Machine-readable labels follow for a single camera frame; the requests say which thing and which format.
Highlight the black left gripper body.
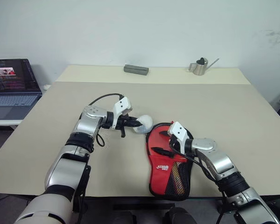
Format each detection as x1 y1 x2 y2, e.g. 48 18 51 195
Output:
111 113 132 138

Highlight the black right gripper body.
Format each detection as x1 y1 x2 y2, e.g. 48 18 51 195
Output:
168 133 182 155

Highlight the white fluffy ball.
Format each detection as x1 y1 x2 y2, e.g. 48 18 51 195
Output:
133 114 154 134

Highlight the red and black paddle case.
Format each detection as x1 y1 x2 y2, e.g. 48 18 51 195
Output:
145 120 194 201

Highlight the beige table mat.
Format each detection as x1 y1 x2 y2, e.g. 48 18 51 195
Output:
0 81 280 199

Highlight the grey oblong pouch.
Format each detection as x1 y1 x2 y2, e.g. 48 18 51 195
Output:
123 64 150 76

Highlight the dark rounded shape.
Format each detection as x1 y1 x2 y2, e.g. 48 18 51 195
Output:
163 207 196 224

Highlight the small metal watering can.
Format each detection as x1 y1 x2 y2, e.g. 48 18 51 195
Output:
188 56 220 76

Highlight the open grey laptop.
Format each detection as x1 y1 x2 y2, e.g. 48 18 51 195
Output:
0 58 43 121

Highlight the white side table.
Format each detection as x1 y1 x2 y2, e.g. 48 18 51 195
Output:
0 119 24 127

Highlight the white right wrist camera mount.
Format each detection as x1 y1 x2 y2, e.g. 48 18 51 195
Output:
168 121 190 154

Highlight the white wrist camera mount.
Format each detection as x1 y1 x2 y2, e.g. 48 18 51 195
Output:
113 98 133 120
168 121 190 154

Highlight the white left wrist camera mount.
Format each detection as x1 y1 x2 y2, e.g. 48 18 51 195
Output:
113 98 133 120

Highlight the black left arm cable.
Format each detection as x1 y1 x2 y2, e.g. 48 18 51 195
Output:
88 93 125 148

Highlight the black table frame bar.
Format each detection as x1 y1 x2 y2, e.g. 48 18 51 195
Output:
113 203 175 211

